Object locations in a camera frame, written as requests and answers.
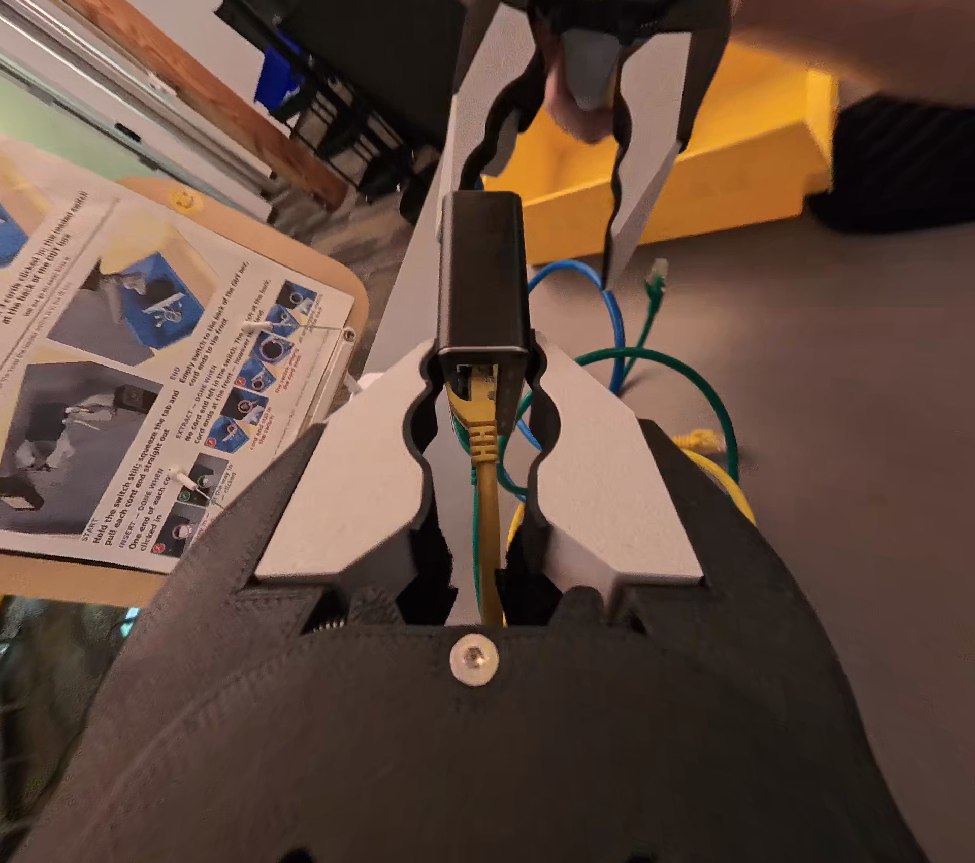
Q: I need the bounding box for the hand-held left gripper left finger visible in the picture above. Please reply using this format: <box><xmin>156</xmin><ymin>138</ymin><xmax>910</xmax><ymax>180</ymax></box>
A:
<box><xmin>253</xmin><ymin>338</ymin><xmax>443</xmax><ymax>607</ymax></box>

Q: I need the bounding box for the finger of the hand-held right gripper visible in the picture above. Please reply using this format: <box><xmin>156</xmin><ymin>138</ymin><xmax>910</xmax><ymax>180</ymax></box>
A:
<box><xmin>604</xmin><ymin>29</ymin><xmax>692</xmax><ymax>291</ymax></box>
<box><xmin>434</xmin><ymin>3</ymin><xmax>551</xmax><ymax>241</ymax></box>

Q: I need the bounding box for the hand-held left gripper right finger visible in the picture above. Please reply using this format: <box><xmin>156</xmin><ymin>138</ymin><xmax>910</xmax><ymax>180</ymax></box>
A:
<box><xmin>524</xmin><ymin>331</ymin><xmax>705</xmax><ymax>610</ymax></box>

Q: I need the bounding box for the yellow ethernet cable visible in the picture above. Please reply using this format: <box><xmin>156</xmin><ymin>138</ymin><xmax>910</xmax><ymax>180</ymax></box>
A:
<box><xmin>445</xmin><ymin>364</ymin><xmax>757</xmax><ymax>628</ymax></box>

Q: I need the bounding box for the green ethernet cable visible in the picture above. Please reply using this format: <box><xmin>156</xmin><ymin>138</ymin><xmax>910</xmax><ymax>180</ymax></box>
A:
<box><xmin>449</xmin><ymin>259</ymin><xmax>741</xmax><ymax>613</ymax></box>

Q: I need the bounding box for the black network switch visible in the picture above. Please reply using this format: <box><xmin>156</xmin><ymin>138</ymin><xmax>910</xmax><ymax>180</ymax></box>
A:
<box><xmin>436</xmin><ymin>190</ymin><xmax>533</xmax><ymax>407</ymax></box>

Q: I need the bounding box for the blue ethernet cable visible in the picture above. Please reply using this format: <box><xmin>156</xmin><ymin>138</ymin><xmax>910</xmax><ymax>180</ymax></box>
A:
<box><xmin>495</xmin><ymin>259</ymin><xmax>627</xmax><ymax>453</ymax></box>

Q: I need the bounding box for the person's right hand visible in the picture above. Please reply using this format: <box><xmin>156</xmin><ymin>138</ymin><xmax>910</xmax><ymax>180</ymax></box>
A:
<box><xmin>542</xmin><ymin>52</ymin><xmax>620</xmax><ymax>146</ymax></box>

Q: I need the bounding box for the yellow plastic bin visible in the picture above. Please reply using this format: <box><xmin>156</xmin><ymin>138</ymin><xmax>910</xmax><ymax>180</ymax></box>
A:
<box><xmin>480</xmin><ymin>41</ymin><xmax>839</xmax><ymax>266</ymax></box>

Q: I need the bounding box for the black chair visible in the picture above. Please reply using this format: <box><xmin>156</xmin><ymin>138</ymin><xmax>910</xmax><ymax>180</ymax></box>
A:
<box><xmin>280</xmin><ymin>0</ymin><xmax>467</xmax><ymax>144</ymax></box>

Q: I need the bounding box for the wooden display board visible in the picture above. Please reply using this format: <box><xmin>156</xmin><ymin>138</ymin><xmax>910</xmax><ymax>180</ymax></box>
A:
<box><xmin>0</xmin><ymin>174</ymin><xmax>372</xmax><ymax>609</ymax></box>

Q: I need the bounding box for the blue storage bin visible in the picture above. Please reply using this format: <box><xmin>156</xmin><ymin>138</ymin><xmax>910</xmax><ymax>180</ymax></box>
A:
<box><xmin>255</xmin><ymin>29</ymin><xmax>304</xmax><ymax>112</ymax></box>

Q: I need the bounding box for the wooden beam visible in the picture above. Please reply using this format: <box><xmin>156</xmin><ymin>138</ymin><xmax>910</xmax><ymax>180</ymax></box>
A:
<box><xmin>0</xmin><ymin>0</ymin><xmax>353</xmax><ymax>211</ymax></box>

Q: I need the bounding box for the printed instruction sheet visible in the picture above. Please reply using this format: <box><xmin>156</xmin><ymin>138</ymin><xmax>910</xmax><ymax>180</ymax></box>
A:
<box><xmin>0</xmin><ymin>132</ymin><xmax>355</xmax><ymax>575</ymax></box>

